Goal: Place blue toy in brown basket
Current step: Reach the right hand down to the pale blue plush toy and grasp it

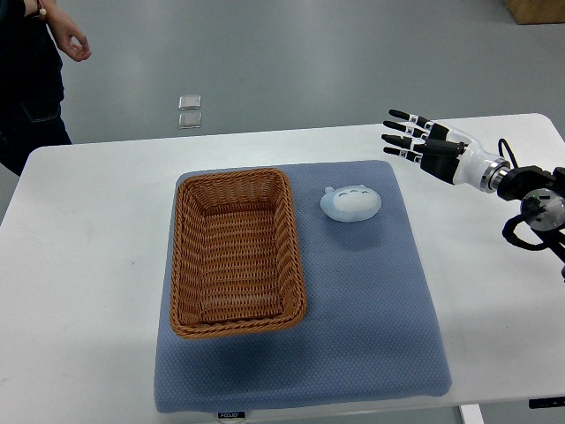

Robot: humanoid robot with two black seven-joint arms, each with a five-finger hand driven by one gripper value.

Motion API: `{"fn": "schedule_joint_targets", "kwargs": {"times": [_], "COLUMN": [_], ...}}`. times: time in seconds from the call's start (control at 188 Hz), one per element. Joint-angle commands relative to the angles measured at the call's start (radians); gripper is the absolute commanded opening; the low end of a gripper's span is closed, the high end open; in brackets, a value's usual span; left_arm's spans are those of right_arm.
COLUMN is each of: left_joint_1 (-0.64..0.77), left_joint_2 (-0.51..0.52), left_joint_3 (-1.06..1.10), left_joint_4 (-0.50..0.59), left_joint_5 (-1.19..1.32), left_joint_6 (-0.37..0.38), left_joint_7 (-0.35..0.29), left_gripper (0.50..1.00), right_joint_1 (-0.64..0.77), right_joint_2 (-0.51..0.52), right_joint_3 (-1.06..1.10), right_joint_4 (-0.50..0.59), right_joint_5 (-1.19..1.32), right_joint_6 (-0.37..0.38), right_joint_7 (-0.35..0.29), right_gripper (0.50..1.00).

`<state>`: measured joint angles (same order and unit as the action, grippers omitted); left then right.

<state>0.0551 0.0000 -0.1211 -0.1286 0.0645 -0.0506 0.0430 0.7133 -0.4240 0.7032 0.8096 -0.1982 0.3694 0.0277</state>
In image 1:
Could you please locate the cardboard box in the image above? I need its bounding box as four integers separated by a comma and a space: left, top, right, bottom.
503, 0, 564, 25

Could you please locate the bystander hand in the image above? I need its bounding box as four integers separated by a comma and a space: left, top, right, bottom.
48, 7, 92, 62

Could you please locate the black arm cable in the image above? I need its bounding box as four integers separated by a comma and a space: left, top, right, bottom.
497, 138, 522, 170

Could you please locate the lower metal floor plate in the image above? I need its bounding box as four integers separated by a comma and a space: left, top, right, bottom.
177, 112, 202, 129

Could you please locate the upper metal floor plate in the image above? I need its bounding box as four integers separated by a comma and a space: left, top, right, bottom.
178, 95, 201, 110

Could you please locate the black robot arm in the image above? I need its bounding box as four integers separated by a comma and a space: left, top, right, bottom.
381, 110, 564, 260

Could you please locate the bystander dark clothing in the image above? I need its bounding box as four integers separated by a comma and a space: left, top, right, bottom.
1, 1, 71, 176

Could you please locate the table control panel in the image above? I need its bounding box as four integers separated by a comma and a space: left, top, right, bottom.
528, 396, 565, 409

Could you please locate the metal floor plate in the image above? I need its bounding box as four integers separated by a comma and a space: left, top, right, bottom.
177, 112, 202, 129
178, 95, 201, 110

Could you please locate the blue white plush toy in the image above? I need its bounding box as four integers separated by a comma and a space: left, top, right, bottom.
320, 185, 382, 223

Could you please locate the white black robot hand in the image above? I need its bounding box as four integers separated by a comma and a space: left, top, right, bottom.
381, 109, 510, 193

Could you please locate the blue quilted mat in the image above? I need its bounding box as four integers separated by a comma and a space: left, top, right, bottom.
154, 161, 451, 413

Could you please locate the brown wicker basket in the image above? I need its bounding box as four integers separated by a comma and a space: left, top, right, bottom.
169, 168, 307, 339

